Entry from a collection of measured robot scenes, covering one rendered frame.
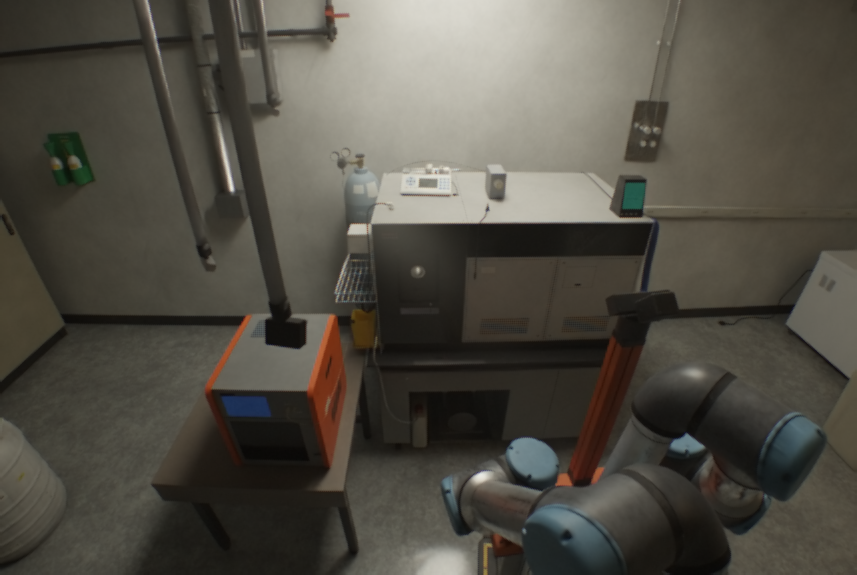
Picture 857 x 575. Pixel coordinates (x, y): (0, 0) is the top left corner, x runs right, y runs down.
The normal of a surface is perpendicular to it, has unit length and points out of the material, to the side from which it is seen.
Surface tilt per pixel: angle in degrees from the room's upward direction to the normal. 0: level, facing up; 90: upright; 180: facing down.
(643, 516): 14
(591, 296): 90
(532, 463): 8
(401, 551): 0
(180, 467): 0
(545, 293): 90
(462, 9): 90
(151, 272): 90
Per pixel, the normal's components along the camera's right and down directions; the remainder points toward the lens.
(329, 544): 0.00, -0.88
